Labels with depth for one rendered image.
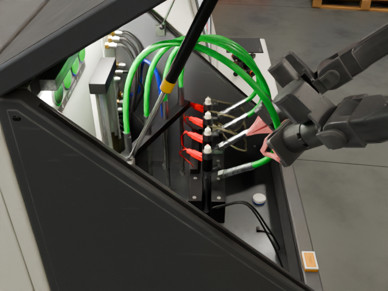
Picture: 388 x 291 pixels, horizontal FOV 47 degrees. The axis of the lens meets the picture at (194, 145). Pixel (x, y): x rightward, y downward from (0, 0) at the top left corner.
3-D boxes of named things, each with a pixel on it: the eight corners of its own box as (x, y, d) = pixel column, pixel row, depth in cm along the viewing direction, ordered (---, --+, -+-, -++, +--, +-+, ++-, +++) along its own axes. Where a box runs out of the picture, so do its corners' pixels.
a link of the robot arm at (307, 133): (337, 147, 77) (351, 125, 79) (310, 119, 75) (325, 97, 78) (312, 154, 83) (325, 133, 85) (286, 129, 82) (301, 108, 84)
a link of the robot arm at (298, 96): (348, 148, 71) (374, 110, 73) (299, 97, 69) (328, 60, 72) (305, 156, 82) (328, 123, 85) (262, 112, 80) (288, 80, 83)
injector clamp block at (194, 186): (223, 241, 125) (226, 200, 116) (187, 240, 125) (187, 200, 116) (221, 165, 152) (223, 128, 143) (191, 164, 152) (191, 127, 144)
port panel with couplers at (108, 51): (123, 129, 131) (112, 26, 113) (112, 129, 131) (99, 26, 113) (130, 106, 141) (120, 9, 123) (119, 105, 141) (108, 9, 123)
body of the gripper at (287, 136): (263, 142, 87) (286, 134, 80) (294, 114, 91) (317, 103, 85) (283, 168, 87) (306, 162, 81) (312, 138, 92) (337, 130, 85)
